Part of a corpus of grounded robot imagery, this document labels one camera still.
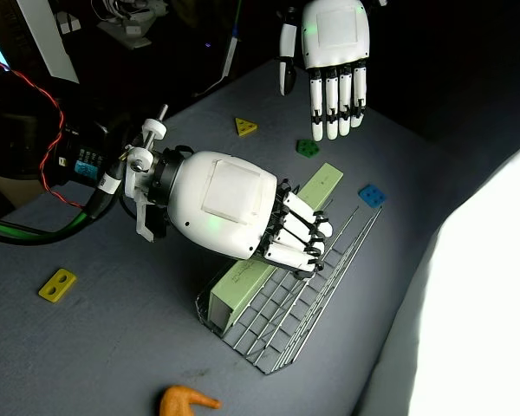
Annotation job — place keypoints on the grey table cloth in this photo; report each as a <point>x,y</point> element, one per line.
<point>112,338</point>

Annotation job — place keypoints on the white strip with blue plug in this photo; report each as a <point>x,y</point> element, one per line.
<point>229,60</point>

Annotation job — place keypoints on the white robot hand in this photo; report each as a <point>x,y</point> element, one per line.
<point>225,199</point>
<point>336,39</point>

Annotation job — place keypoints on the yellow rectangle block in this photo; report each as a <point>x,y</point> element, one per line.
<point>57,285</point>

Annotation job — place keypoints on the blue square block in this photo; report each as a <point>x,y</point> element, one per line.
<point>372,196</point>

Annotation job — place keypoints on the green pentagon block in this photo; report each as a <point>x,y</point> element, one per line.
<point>307,148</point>

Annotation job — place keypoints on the light green book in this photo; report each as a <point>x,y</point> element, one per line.
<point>238,294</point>

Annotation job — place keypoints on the white flat panel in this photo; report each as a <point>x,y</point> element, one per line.
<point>47,39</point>

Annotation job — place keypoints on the yellow triangle block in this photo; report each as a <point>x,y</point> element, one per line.
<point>245,127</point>

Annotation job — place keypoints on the orange toy chicken leg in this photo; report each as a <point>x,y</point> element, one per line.
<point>177,401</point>

